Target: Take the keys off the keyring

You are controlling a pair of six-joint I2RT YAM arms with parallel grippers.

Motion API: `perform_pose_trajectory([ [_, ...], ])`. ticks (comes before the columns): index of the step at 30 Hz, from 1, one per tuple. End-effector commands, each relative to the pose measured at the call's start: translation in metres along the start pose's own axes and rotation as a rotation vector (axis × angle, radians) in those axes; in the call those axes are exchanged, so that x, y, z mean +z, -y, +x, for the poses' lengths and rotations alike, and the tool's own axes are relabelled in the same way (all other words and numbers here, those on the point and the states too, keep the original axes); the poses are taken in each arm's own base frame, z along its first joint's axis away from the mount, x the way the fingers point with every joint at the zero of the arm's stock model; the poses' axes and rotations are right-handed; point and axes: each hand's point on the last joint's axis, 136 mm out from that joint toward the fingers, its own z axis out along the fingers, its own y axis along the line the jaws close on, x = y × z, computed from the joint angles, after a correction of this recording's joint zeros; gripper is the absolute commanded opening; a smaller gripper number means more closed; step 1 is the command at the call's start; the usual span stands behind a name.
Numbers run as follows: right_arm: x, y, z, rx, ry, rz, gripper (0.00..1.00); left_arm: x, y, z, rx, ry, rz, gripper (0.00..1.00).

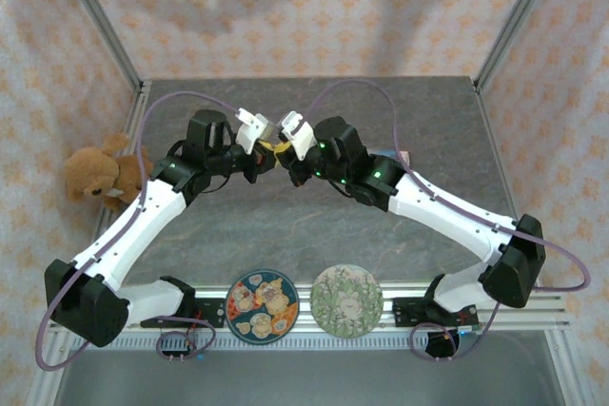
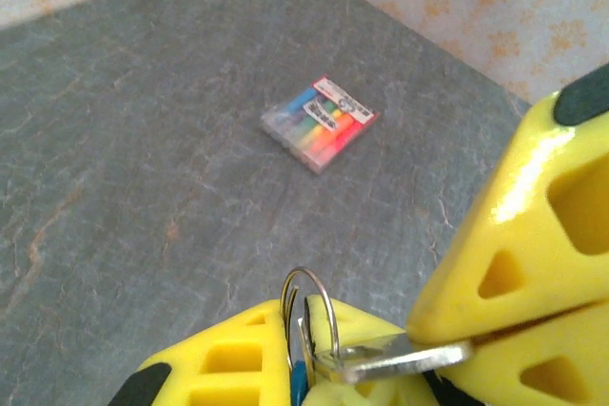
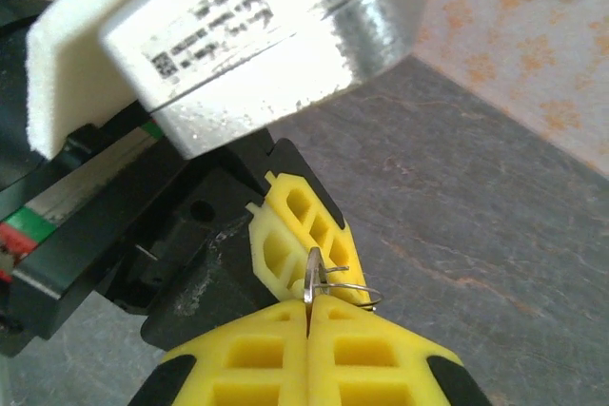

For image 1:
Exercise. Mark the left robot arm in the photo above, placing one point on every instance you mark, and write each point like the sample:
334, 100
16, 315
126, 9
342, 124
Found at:
138, 220

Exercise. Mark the small black electronics box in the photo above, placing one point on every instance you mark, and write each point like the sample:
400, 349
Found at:
440, 346
173, 354

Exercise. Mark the aluminium frame post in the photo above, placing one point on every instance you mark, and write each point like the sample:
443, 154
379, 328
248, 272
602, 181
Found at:
97, 21
518, 21

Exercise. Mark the rainbow crayon box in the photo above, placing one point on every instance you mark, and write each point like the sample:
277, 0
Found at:
404, 157

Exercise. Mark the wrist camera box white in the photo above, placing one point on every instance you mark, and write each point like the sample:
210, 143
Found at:
297, 132
252, 128

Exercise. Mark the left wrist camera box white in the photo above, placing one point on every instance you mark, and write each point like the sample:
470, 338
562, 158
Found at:
252, 128

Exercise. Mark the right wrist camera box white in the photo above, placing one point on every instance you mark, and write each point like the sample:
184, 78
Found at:
297, 132

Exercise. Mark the round blue cartoon coaster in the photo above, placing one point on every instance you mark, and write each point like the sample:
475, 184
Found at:
261, 306

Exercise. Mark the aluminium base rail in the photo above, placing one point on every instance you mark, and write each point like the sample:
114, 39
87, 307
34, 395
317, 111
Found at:
304, 318

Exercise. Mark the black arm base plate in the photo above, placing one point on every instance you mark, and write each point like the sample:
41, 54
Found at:
409, 311
209, 313

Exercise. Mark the round green rabbit coaster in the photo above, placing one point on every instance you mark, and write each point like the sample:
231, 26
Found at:
347, 301

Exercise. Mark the aluminium table side rail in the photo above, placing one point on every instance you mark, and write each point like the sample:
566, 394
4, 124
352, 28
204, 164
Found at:
135, 111
495, 159

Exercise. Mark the brown teddy bear plush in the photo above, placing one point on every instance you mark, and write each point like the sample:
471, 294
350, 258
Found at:
95, 173

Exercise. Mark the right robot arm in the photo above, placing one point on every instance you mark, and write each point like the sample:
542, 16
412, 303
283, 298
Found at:
452, 216

